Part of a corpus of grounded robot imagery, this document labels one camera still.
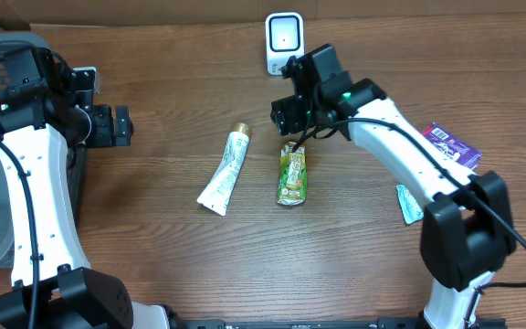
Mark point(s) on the white barcode scanner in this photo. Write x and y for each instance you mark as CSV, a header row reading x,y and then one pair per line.
x,y
284,32

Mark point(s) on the green yellow drink pouch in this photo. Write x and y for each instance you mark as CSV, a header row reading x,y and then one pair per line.
x,y
292,186

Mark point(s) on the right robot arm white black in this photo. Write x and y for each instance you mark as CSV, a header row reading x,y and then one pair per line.
x,y
467,230

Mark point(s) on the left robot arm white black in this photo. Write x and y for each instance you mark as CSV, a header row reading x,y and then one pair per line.
x,y
48,111

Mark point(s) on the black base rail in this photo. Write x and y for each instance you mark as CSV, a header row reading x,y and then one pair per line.
x,y
381,323

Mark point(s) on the purple square packet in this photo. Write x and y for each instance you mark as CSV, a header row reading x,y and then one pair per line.
x,y
452,147

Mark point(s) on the white tube gold cap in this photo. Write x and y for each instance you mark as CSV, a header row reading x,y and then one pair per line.
x,y
218,192

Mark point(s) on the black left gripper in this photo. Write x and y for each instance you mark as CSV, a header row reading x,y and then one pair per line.
x,y
111,132

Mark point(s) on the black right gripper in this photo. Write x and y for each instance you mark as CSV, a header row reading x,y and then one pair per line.
x,y
291,116

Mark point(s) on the teal snack packet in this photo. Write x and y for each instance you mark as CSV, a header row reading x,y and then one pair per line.
x,y
410,209

